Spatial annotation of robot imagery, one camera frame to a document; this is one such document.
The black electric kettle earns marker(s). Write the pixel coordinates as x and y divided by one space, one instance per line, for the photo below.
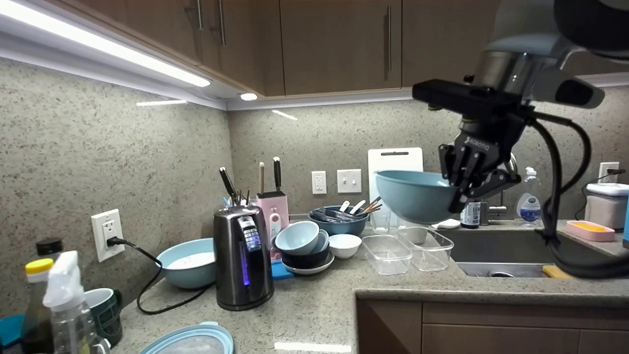
241 257

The large light blue bowl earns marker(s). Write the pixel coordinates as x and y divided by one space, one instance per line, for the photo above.
414 194

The clear plastic container lid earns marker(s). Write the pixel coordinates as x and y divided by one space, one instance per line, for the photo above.
432 253

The black cap dark bottle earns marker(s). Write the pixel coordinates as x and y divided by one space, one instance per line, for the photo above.
49 247

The stacked blue bowl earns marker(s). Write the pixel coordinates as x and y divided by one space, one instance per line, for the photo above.
298 238

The black bowl in stack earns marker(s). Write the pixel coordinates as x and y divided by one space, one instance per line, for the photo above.
308 259

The clear plastic container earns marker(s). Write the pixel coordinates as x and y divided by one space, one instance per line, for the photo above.
387 253

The brown lower cabinet front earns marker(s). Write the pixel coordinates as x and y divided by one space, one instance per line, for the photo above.
471 326

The white spray bottle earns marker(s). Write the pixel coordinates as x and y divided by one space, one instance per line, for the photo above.
72 328

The brown wooden upper cabinets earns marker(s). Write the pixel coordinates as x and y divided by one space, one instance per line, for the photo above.
308 45

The white double switch plate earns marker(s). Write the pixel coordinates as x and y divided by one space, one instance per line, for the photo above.
348 181

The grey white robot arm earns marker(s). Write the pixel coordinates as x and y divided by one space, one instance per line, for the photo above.
523 61

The pink sponge tray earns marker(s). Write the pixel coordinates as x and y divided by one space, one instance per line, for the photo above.
589 230

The stainless steel sink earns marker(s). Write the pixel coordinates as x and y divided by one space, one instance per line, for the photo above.
499 251

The clear blue dish soap bottle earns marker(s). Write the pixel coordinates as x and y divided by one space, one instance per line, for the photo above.
528 208

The light blue container lid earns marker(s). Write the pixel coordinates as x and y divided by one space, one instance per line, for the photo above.
198 338

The white lidded canister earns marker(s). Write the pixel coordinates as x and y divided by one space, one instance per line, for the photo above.
605 202

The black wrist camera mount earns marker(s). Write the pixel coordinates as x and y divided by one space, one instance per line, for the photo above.
467 100

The black handled knife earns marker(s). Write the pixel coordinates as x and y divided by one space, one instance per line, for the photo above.
277 173

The chrome sink faucet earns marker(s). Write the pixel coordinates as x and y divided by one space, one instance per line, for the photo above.
497 210

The pink knife block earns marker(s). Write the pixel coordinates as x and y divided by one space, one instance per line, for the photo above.
275 212

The white light switch plate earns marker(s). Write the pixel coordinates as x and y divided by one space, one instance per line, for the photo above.
318 181

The yellow cap oil bottle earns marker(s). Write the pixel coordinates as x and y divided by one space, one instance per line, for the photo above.
35 328

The dark green mug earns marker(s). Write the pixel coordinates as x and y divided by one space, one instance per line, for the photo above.
104 304

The white mug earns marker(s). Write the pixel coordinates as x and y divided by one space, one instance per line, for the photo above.
416 234

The small white bowl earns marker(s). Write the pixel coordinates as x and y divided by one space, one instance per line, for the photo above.
344 243

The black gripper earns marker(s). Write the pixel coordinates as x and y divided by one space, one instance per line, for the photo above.
477 161

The dark soap dispenser bottle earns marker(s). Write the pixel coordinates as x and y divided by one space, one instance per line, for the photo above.
469 216

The white wall power outlet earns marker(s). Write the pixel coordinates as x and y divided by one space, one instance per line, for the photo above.
106 226

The yellow sponge in sink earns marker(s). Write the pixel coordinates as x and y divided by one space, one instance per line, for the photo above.
554 271

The under cabinet light strip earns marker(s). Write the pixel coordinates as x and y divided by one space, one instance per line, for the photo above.
33 17

